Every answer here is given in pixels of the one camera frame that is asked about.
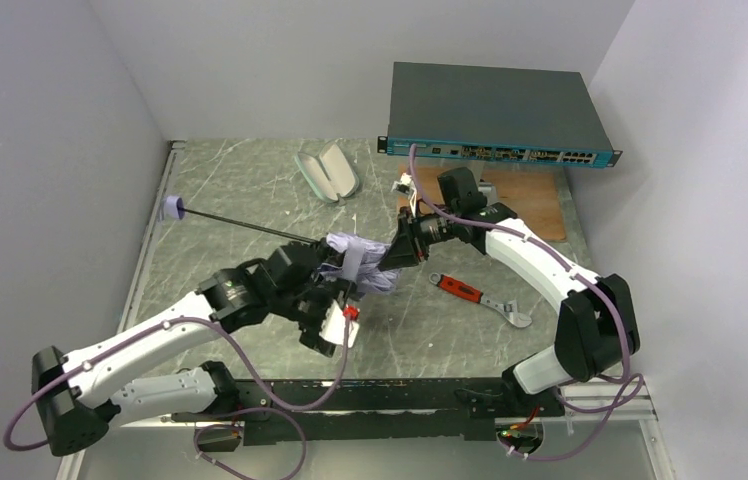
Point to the network switch blue front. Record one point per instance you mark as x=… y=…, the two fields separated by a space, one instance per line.
x=495 y=114

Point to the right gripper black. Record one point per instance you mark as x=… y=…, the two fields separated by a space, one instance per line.
x=404 y=234

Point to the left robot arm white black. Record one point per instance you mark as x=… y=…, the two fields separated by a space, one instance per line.
x=80 y=395

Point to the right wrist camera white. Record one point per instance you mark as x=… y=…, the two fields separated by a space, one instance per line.
x=404 y=185

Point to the wooden board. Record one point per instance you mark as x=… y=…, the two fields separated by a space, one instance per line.
x=533 y=196

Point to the mint green umbrella case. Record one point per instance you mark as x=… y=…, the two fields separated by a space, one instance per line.
x=329 y=174

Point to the lilac folding umbrella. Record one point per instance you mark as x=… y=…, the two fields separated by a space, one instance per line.
x=355 y=258

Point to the grey metal stand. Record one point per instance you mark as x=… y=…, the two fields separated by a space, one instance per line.
x=485 y=187

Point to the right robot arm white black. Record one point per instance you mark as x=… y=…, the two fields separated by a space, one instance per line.
x=596 y=325

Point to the aluminium rail frame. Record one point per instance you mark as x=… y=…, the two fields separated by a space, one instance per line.
x=600 y=397

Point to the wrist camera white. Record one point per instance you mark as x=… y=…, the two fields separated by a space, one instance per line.
x=340 y=326
x=404 y=185

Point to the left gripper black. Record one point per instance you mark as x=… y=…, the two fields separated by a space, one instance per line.
x=332 y=291

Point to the red handled adjustable wrench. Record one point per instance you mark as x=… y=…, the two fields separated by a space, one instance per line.
x=507 y=310

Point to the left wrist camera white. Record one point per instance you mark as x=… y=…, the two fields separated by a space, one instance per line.
x=340 y=326

